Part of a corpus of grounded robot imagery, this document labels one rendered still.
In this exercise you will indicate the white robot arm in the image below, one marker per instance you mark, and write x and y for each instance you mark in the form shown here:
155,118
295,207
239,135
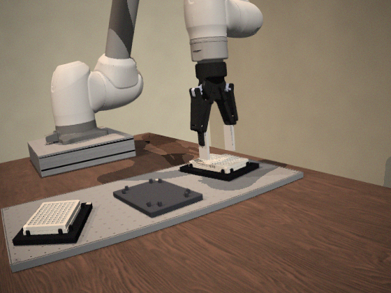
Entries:
77,93

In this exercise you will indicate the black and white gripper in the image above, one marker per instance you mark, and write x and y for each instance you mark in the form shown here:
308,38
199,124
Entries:
211,78

